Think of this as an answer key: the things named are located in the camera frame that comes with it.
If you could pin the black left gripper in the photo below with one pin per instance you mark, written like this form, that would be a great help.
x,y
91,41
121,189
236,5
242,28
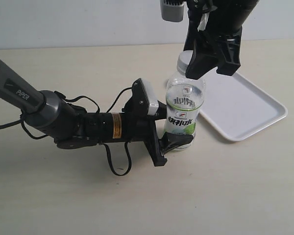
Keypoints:
x,y
144,129

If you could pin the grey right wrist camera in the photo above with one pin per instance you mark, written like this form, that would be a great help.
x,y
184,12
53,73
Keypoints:
x,y
172,10

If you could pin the white bottle cap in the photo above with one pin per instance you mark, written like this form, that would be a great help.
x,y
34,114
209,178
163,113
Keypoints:
x,y
183,61

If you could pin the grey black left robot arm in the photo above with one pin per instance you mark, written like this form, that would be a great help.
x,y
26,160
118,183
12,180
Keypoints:
x,y
72,127

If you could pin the white plastic tray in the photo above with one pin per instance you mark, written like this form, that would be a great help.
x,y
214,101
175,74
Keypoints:
x,y
236,108

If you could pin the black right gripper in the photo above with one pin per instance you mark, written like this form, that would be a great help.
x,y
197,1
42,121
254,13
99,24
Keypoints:
x,y
214,35

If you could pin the clear plastic water bottle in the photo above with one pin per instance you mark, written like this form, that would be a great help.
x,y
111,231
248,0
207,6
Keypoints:
x,y
184,98

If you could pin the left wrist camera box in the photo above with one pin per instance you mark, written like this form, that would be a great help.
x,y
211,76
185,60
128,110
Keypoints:
x,y
145,102

